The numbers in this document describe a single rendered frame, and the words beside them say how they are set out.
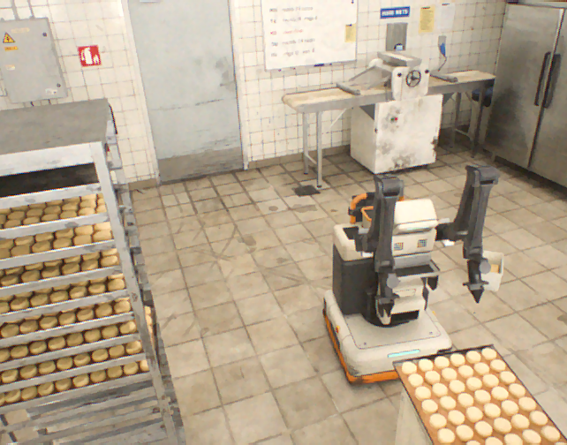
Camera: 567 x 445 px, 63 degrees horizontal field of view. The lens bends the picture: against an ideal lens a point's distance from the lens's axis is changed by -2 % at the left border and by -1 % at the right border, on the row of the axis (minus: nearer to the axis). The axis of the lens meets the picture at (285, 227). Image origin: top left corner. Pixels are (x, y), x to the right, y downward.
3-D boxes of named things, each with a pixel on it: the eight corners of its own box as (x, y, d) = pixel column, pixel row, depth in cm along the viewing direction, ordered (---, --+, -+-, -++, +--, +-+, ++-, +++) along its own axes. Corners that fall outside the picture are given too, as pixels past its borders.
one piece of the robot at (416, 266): (377, 285, 251) (380, 252, 240) (426, 278, 254) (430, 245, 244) (388, 304, 237) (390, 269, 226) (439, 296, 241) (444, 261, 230)
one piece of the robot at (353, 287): (330, 305, 314) (330, 193, 272) (407, 294, 321) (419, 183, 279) (343, 340, 285) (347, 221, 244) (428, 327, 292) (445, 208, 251)
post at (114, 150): (183, 424, 243) (107, 97, 159) (184, 428, 241) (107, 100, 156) (177, 426, 243) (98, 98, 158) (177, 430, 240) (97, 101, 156)
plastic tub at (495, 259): (471, 265, 376) (473, 248, 368) (500, 270, 368) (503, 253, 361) (467, 286, 353) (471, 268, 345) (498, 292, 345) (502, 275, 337)
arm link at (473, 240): (494, 165, 201) (470, 169, 199) (502, 170, 196) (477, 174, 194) (478, 250, 222) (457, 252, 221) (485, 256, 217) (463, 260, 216)
